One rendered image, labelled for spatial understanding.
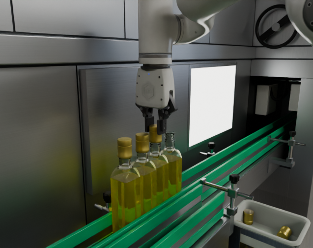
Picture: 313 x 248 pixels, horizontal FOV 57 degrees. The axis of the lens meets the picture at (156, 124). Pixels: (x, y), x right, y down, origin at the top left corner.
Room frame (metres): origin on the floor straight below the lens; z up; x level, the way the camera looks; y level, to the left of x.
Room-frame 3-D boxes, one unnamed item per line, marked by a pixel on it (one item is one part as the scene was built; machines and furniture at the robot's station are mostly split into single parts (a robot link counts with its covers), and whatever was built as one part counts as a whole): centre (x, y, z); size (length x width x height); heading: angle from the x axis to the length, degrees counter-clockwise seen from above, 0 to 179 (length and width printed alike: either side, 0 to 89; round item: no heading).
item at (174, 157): (0.78, -0.04, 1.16); 0.06 x 0.06 x 0.21; 51
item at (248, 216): (0.91, -0.33, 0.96); 0.04 x 0.04 x 0.04
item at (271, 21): (1.53, -0.61, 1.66); 0.21 x 0.05 x 0.21; 51
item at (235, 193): (0.80, -0.21, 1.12); 0.17 x 0.03 x 0.12; 51
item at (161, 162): (0.74, 0.00, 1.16); 0.06 x 0.06 x 0.21; 50
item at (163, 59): (0.74, 0.00, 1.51); 0.09 x 0.08 x 0.03; 50
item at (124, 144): (0.65, 0.08, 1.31); 0.04 x 0.04 x 0.04
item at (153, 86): (0.74, 0.00, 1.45); 0.10 x 0.07 x 0.11; 50
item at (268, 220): (0.83, -0.36, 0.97); 0.22 x 0.17 x 0.09; 51
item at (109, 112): (1.07, -0.10, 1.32); 0.90 x 0.03 x 0.34; 141
